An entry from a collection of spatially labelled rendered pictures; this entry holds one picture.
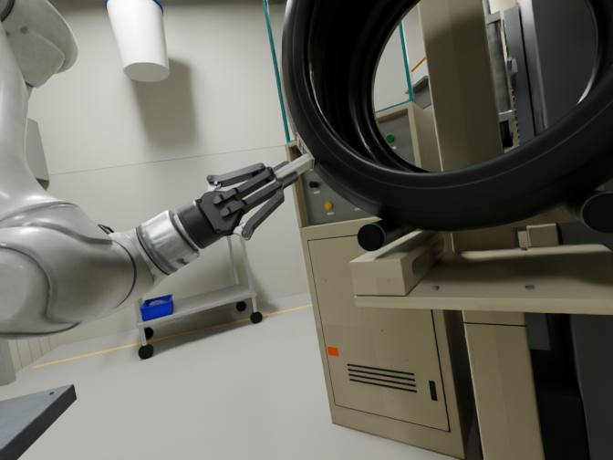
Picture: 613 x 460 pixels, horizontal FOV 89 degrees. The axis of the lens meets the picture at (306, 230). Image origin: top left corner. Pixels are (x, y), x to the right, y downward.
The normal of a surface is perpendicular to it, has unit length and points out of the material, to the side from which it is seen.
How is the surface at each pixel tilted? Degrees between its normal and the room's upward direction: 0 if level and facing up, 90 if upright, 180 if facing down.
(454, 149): 90
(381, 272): 90
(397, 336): 90
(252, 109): 90
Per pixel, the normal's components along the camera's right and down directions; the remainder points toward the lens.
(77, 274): 0.98, -0.17
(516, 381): -0.54, 0.14
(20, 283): 0.18, 0.05
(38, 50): 0.89, 0.46
